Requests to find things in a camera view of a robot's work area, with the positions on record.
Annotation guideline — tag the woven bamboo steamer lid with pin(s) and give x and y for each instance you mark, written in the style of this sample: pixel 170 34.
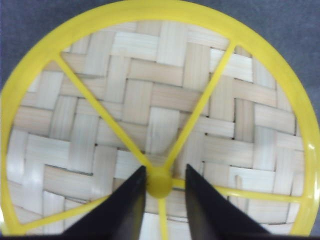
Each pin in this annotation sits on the woven bamboo steamer lid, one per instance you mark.
pixel 160 84

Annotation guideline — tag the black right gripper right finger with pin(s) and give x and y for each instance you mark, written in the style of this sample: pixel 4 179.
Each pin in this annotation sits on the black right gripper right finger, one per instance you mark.
pixel 212 217

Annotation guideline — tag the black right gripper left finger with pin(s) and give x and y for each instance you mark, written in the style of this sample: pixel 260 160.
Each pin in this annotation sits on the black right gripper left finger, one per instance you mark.
pixel 119 217

